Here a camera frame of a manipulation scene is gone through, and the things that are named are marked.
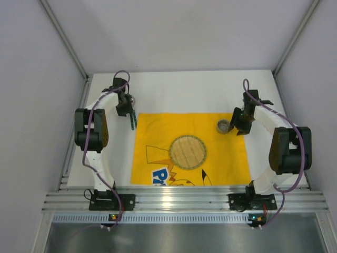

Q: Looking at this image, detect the green handled fork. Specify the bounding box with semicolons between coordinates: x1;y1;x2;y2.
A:
132;111;137;129

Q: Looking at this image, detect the speckled ceramic cup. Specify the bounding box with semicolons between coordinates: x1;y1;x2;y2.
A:
216;119;230;134

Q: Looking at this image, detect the yellow cartoon print cloth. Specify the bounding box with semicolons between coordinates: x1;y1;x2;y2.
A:
131;113;251;186

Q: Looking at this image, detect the round woven bamboo plate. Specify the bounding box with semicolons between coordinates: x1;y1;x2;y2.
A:
168;135;207;170

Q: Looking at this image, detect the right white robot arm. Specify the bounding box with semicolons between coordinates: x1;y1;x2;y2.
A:
229;90;312;194

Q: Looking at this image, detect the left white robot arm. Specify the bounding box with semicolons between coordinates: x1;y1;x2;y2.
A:
74;77;137;196

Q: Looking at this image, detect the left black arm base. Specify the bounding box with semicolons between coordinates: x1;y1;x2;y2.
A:
88;194;136;211

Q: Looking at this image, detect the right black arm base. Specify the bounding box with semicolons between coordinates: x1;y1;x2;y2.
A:
228;193;277;212

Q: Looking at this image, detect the green handled spoon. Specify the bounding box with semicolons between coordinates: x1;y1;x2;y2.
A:
130;95;135;131

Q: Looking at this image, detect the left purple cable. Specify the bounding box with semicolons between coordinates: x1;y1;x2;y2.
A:
54;70;131;238

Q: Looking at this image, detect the left aluminium frame post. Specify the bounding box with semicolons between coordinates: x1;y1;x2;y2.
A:
38;0;89;80

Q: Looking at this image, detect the aluminium frame post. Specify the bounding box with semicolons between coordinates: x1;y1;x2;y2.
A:
38;0;89;80
272;0;322;78

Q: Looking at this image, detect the perforated metal cable duct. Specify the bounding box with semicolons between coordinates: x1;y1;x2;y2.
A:
53;213;265;224

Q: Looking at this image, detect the aluminium front rail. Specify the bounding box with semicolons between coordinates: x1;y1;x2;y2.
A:
42;186;329;213

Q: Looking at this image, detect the right aluminium frame post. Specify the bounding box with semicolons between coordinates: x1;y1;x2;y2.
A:
272;0;322;78

